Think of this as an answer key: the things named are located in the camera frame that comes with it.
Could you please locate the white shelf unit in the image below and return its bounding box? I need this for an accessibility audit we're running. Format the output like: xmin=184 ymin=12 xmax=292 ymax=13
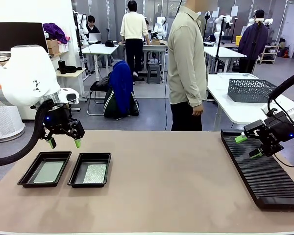
xmin=258 ymin=45 xmax=280 ymax=65

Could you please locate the grey laptop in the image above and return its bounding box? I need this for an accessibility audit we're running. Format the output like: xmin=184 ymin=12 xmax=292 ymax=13
xmin=88 ymin=33 xmax=102 ymax=45

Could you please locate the person in beige shirt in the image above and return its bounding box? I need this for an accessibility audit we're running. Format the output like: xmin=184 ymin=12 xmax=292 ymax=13
xmin=167 ymin=0 xmax=209 ymax=132

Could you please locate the black tripod pole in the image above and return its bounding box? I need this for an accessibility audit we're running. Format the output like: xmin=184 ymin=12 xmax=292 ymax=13
xmin=214 ymin=16 xmax=223 ymax=74

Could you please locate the person right forearm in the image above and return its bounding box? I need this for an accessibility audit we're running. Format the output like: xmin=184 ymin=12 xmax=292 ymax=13
xmin=183 ymin=73 xmax=209 ymax=107

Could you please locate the small wooden side table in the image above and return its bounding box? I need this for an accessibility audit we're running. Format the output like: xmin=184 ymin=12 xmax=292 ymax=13
xmin=55 ymin=67 xmax=89 ymax=102

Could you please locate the black computer monitor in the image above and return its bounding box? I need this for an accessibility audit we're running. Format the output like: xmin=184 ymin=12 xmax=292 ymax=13
xmin=0 ymin=22 xmax=49 ymax=54

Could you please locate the dark green striped jacket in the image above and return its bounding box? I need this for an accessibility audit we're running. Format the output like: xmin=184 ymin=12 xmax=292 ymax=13
xmin=103 ymin=87 xmax=140 ymax=121

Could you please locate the black slotted rack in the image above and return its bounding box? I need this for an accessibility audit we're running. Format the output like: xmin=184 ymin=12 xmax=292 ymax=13
xmin=220 ymin=129 xmax=294 ymax=210

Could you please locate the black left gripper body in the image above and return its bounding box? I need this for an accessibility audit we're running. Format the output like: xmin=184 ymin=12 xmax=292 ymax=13
xmin=41 ymin=107 xmax=74 ymax=135

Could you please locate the grey jacket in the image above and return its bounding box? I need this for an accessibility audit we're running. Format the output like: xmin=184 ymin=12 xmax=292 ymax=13
xmin=95 ymin=74 xmax=112 ymax=87

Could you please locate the white desk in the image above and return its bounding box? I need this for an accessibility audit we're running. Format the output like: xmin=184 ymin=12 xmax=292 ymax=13
xmin=119 ymin=41 xmax=171 ymax=81
xmin=81 ymin=43 xmax=120 ymax=74
xmin=204 ymin=45 xmax=247 ymax=74

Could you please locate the black ESD tray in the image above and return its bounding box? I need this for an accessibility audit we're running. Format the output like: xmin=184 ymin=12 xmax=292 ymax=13
xmin=17 ymin=151 xmax=73 ymax=188
xmin=67 ymin=152 xmax=112 ymax=188

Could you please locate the black right arm hose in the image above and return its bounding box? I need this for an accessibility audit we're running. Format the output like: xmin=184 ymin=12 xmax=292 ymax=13
xmin=267 ymin=69 xmax=294 ymax=116

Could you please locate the dark grey stool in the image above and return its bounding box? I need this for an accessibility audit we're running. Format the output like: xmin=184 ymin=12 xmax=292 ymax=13
xmin=147 ymin=64 xmax=162 ymax=85

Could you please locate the black chair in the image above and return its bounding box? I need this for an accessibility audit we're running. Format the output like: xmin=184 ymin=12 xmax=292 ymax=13
xmin=87 ymin=80 xmax=113 ymax=116

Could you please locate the green perforated circuit board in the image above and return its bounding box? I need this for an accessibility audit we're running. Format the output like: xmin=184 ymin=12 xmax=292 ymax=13
xmin=33 ymin=161 xmax=65 ymax=184
xmin=82 ymin=164 xmax=107 ymax=184

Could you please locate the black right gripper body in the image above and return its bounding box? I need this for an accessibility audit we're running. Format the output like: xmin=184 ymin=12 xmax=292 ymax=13
xmin=260 ymin=111 xmax=294 ymax=157

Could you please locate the person right hand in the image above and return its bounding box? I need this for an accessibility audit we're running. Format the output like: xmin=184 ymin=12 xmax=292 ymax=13
xmin=192 ymin=104 xmax=205 ymax=117

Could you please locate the blue jacket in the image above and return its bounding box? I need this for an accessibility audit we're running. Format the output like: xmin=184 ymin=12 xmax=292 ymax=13
xmin=107 ymin=60 xmax=134 ymax=116

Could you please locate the person in black top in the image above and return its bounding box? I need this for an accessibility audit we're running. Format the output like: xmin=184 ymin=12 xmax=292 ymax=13
xmin=85 ymin=15 xmax=101 ymax=35

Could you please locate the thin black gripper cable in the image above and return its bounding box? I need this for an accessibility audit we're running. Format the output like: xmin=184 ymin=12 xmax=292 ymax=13
xmin=274 ymin=133 xmax=294 ymax=168

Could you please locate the white shallow plastic bin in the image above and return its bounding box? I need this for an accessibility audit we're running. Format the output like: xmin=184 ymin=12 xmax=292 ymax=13
xmin=217 ymin=72 xmax=260 ymax=80

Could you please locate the black left arm hose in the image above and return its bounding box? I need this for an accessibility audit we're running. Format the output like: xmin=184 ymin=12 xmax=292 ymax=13
xmin=0 ymin=100 xmax=46 ymax=167

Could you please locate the person in cream sweater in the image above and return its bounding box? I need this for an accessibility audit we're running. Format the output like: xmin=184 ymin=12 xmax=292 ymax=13
xmin=119 ymin=0 xmax=152 ymax=85

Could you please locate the black arm hose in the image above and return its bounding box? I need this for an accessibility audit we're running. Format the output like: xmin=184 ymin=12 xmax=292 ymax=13
xmin=267 ymin=69 xmax=294 ymax=116
xmin=0 ymin=100 xmax=46 ymax=167

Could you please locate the black cloth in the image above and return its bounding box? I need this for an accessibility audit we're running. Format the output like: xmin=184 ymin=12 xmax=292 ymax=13
xmin=56 ymin=65 xmax=83 ymax=74

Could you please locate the grey plastic basket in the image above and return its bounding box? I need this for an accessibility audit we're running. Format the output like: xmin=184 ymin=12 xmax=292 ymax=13
xmin=227 ymin=78 xmax=279 ymax=104

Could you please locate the purple cloth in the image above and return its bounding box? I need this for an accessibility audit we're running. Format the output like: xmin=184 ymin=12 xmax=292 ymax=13
xmin=43 ymin=23 xmax=69 ymax=45

